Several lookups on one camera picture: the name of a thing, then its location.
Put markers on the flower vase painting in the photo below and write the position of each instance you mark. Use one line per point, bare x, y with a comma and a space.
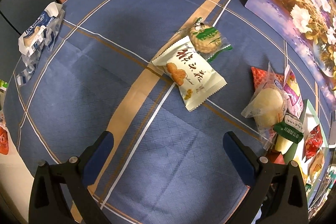
308, 26

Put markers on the cream orange cake packet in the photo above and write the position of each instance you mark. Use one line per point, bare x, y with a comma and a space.
316, 166

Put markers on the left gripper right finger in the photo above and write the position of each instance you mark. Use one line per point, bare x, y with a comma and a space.
276, 192

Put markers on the green biscuit packet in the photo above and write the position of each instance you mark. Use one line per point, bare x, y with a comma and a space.
290, 128

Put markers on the crumpled blue white wrapper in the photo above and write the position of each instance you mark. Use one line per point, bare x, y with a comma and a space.
41, 35

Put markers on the blue plaid tablecloth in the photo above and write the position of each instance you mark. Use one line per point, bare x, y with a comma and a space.
168, 164

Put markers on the round cookie clear green packet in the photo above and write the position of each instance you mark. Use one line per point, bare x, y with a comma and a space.
206, 39

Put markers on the white nut snack packet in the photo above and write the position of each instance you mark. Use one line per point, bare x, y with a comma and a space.
194, 76

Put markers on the dark red white-stripe packet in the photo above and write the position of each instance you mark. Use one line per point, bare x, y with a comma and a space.
275, 157

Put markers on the white teal-rimmed tray box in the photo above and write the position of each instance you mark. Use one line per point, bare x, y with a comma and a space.
310, 119

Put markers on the yellow jelly cup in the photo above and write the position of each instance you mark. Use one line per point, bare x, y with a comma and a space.
282, 144

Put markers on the colourful bags on floor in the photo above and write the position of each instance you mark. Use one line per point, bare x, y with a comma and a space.
4, 147

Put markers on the red patterned packet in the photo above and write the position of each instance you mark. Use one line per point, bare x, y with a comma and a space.
259, 76

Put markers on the red candy-twist snack packet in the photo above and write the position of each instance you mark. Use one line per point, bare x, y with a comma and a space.
313, 142

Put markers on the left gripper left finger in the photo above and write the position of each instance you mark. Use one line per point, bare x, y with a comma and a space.
47, 201

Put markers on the round pastry clear packet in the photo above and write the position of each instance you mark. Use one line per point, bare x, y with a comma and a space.
267, 107

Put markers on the pink purple swiss roll packet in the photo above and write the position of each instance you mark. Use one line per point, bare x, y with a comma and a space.
293, 93

